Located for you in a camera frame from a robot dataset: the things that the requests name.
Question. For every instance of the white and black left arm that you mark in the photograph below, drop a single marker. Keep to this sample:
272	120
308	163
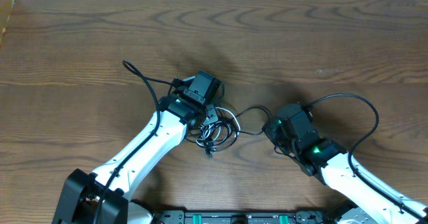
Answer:
104	195

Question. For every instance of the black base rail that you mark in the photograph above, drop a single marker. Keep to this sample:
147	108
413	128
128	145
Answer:
345	213

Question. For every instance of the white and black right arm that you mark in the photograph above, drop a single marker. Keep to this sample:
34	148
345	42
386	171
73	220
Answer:
336	168

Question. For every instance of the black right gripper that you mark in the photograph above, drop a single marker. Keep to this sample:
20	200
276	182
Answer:
269	129

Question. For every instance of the brown cardboard panel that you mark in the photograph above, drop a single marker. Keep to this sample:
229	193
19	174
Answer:
6	7

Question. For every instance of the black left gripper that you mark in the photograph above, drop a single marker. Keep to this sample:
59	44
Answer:
213	116

